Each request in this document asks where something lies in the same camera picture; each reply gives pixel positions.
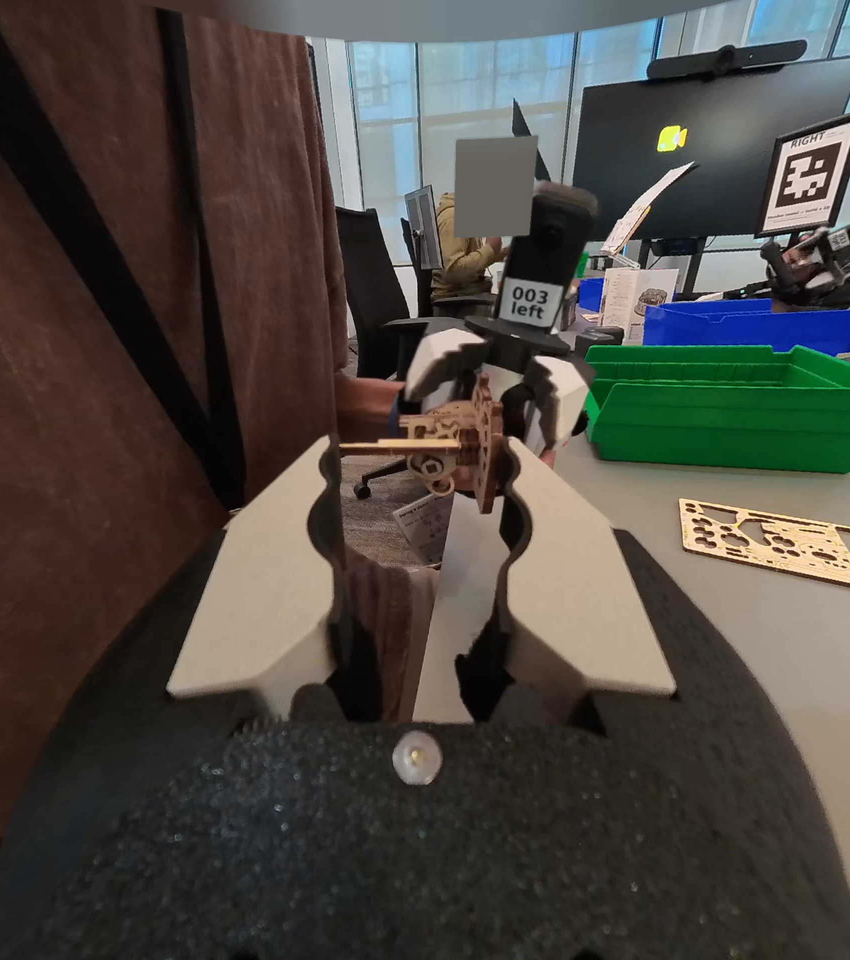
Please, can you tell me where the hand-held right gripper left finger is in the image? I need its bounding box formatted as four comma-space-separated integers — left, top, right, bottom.
166, 435, 359, 723

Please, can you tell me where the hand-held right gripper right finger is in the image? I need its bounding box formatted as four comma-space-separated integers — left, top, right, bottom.
455, 436, 679, 724

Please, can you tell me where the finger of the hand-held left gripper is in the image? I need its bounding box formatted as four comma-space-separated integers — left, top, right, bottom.
402, 330, 490, 412
501, 356, 596, 457

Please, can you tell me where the wooden model piece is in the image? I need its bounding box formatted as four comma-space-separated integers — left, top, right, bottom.
337, 371, 510, 516

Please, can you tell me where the person's left forearm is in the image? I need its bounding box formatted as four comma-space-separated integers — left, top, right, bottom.
335, 373, 405, 438

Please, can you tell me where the instruction booklet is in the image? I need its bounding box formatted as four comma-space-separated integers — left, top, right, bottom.
601, 268, 680, 346

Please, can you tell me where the black office chair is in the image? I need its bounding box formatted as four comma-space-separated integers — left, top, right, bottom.
335, 206, 471, 501

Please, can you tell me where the large black monitor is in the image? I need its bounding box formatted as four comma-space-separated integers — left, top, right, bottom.
571, 56, 850, 241

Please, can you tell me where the pale slanted board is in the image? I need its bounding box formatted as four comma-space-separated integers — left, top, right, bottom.
599, 161, 698, 256

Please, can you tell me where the small desk monitor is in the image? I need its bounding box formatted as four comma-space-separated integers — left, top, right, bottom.
404, 185, 445, 271

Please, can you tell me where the white paper card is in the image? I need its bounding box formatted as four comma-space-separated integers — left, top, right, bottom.
392, 493, 455, 569

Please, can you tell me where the green plastic bin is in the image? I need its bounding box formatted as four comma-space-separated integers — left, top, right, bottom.
582, 343, 850, 475

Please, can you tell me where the person in brown shirt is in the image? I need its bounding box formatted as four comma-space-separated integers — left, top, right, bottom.
0, 0, 351, 939

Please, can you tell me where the blue plastic bin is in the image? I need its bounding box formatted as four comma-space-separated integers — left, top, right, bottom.
642, 298, 850, 357

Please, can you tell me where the marker sign board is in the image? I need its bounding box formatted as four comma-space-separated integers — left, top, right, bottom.
755, 107, 850, 240

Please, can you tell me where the black video bar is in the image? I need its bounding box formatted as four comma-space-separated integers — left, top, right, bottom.
646, 41, 809, 80

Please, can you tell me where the black lanyard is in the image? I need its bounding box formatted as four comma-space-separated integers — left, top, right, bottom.
0, 7, 248, 513

